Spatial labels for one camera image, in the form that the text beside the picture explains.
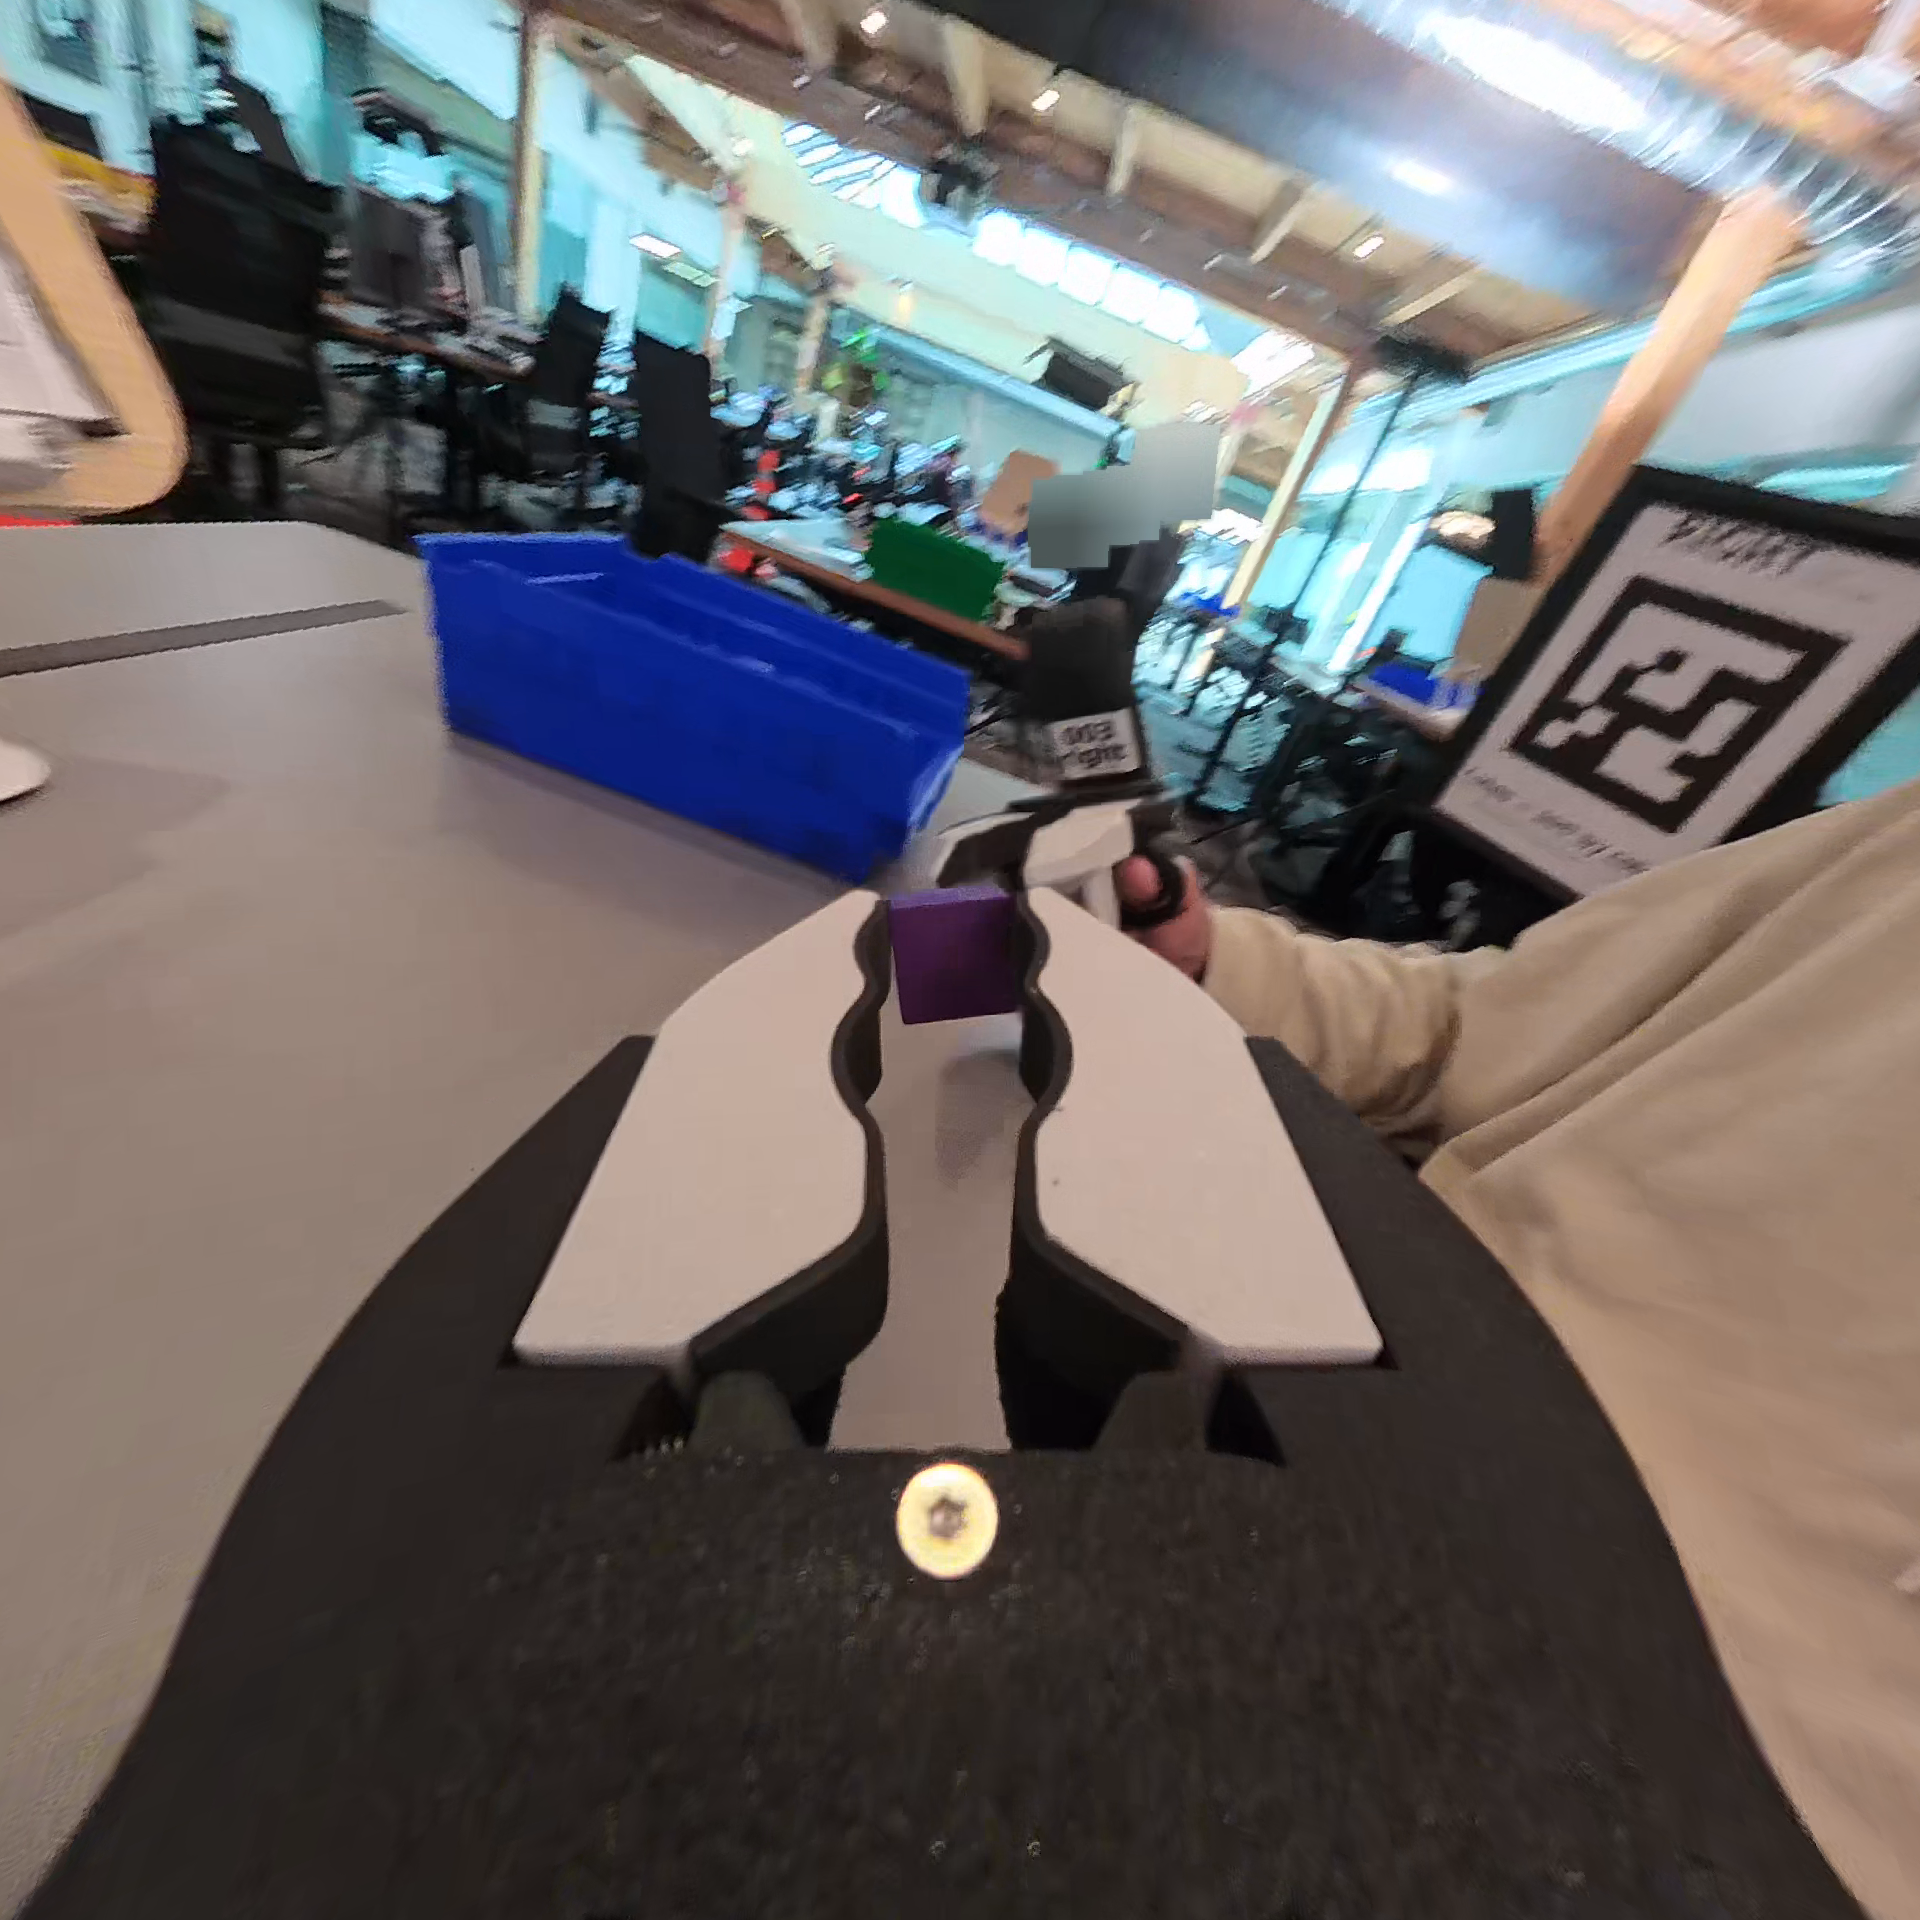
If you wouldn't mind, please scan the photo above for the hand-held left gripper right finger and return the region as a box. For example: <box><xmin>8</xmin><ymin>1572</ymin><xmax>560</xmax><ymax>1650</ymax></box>
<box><xmin>1002</xmin><ymin>884</ymin><xmax>1383</xmax><ymax>1449</ymax></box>

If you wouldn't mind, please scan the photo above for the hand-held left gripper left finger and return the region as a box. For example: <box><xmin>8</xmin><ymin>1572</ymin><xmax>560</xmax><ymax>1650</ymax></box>
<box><xmin>507</xmin><ymin>895</ymin><xmax>896</xmax><ymax>1443</ymax></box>

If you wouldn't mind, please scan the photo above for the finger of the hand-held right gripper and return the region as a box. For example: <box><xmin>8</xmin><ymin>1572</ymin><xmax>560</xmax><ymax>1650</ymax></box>
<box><xmin>1037</xmin><ymin>795</ymin><xmax>1145</xmax><ymax>924</ymax></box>
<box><xmin>933</xmin><ymin>806</ymin><xmax>1068</xmax><ymax>895</ymax></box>

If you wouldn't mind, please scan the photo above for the purple wooden cube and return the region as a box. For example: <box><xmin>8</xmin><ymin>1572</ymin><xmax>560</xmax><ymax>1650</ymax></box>
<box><xmin>896</xmin><ymin>884</ymin><xmax>1019</xmax><ymax>1026</ymax></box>

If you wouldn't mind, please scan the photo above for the blue plastic bin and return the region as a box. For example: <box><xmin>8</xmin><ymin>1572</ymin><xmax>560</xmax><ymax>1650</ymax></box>
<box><xmin>414</xmin><ymin>538</ymin><xmax>977</xmax><ymax>884</ymax></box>

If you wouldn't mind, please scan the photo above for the person's right forearm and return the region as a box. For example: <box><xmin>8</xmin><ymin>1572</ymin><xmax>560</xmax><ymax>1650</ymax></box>
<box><xmin>1194</xmin><ymin>785</ymin><xmax>1920</xmax><ymax>1163</ymax></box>

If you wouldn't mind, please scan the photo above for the green bin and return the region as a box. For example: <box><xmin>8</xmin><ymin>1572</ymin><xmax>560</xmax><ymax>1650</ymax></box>
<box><xmin>867</xmin><ymin>522</ymin><xmax>1009</xmax><ymax>631</ymax></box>

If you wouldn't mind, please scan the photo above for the brown wooden desk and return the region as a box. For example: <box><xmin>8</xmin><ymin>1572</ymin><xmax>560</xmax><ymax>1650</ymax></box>
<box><xmin>726</xmin><ymin>522</ymin><xmax>1037</xmax><ymax>663</ymax></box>

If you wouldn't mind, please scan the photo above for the black speaker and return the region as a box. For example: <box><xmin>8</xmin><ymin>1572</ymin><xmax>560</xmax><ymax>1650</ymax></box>
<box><xmin>1025</xmin><ymin>336</ymin><xmax>1145</xmax><ymax>414</ymax></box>

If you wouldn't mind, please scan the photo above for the black office chair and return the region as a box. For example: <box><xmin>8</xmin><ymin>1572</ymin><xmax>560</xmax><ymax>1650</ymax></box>
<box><xmin>519</xmin><ymin>293</ymin><xmax>624</xmax><ymax>503</ymax></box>
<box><xmin>136</xmin><ymin>121</ymin><xmax>338</xmax><ymax>461</ymax></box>
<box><xmin>625</xmin><ymin>329</ymin><xmax>741</xmax><ymax>573</ymax></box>

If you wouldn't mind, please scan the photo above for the framed marker poster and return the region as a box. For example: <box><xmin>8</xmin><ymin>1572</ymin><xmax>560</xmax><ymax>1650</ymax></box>
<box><xmin>1423</xmin><ymin>470</ymin><xmax>1920</xmax><ymax>897</ymax></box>

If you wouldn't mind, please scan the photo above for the instruction sheet on stand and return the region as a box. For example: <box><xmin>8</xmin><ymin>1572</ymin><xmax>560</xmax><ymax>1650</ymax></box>
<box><xmin>0</xmin><ymin>83</ymin><xmax>193</xmax><ymax>806</ymax></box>

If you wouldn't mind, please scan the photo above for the printed instruction sheet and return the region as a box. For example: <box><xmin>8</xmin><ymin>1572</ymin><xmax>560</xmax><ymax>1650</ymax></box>
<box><xmin>0</xmin><ymin>245</ymin><xmax>121</xmax><ymax>439</ymax></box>

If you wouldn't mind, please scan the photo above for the silver air duct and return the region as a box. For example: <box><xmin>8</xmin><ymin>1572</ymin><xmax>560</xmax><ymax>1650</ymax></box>
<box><xmin>1315</xmin><ymin>0</ymin><xmax>1920</xmax><ymax>293</ymax></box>

